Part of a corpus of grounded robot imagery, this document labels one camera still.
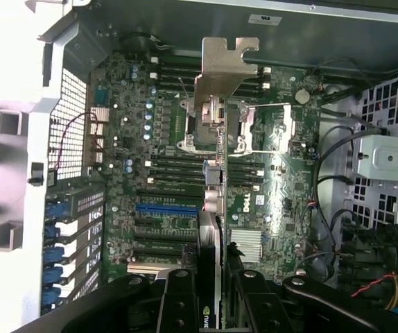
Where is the round coin battery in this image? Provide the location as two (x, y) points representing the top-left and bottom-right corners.
(294, 88), (311, 105)

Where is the CPU socket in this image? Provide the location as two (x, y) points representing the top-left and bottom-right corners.
(180, 93), (241, 153)

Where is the open black PC case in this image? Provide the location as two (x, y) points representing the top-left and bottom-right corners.
(21, 0), (398, 333)

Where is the finned voltage regulator heatsink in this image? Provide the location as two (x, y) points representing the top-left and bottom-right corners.
(88, 106), (110, 125)

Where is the blue expansion slot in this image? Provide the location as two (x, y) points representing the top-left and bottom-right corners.
(135, 203), (200, 218)

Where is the open socket cover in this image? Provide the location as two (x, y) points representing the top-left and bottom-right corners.
(239, 102), (293, 153)

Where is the black power wire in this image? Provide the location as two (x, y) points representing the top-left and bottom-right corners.
(313, 124), (383, 244)

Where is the green motherboard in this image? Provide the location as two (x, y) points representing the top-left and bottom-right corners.
(87, 51), (323, 289)

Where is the silver drive cage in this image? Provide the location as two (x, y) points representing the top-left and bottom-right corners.
(349, 71), (398, 237)

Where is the silver chipset heatsink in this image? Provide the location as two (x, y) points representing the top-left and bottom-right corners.
(230, 228), (264, 262)

